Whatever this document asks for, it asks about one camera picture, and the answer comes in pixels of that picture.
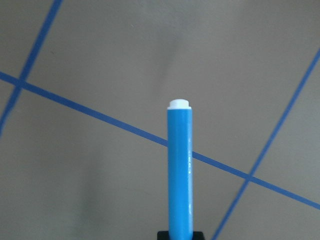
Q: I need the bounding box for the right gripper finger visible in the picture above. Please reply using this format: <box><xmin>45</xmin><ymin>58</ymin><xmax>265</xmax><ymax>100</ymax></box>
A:
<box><xmin>157</xmin><ymin>231</ymin><xmax>205</xmax><ymax>240</ymax></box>

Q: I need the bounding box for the blue highlighter pen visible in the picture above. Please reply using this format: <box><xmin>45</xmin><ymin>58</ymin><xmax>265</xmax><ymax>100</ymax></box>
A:
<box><xmin>167</xmin><ymin>99</ymin><xmax>193</xmax><ymax>240</ymax></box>

